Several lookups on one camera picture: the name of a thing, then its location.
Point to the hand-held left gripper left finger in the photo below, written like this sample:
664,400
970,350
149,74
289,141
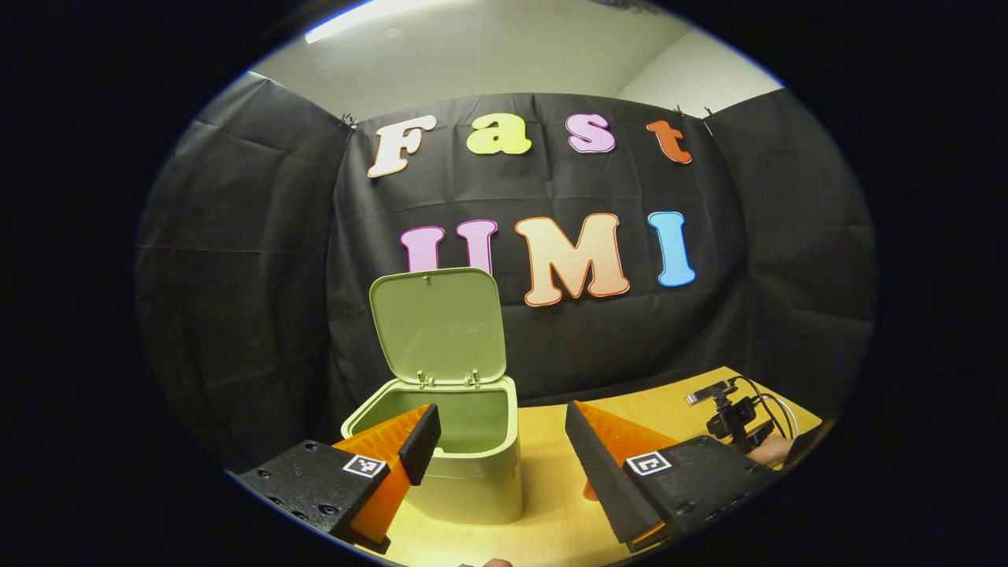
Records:
424,443

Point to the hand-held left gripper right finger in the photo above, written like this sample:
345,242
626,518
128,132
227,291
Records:
598,479

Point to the green desktop garbage bin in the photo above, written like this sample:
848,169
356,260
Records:
441,331

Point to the wooden desktop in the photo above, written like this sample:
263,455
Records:
551,441

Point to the black backdrop cloth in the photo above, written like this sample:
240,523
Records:
252,276

